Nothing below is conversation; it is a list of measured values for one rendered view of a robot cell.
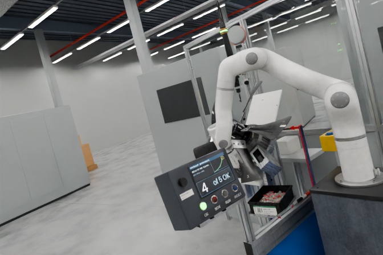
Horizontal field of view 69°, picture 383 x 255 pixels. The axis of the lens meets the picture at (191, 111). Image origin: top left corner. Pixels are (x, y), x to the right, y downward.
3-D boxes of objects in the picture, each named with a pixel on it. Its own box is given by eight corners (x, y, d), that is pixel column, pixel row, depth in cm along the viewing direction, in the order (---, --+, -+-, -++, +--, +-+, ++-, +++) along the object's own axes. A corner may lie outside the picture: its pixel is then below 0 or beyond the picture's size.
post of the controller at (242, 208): (249, 237, 111) (237, 190, 110) (255, 239, 108) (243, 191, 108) (245, 241, 109) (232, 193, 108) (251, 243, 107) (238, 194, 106)
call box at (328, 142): (335, 145, 167) (331, 128, 166) (353, 145, 159) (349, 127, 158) (322, 153, 157) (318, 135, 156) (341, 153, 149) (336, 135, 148)
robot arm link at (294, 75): (346, 118, 112) (346, 111, 126) (363, 91, 108) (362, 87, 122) (240, 66, 130) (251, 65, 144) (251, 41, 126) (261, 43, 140)
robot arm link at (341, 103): (365, 131, 119) (353, 78, 118) (368, 143, 104) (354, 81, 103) (334, 136, 126) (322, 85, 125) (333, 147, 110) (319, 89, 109)
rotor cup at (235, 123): (233, 131, 187) (220, 123, 181) (250, 121, 179) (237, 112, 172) (235, 149, 178) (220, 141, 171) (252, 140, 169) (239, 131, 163)
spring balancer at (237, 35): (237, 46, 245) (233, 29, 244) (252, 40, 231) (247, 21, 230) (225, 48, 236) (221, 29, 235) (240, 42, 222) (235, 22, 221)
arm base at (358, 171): (387, 170, 119) (378, 129, 119) (384, 188, 105) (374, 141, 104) (339, 171, 132) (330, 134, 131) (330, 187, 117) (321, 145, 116)
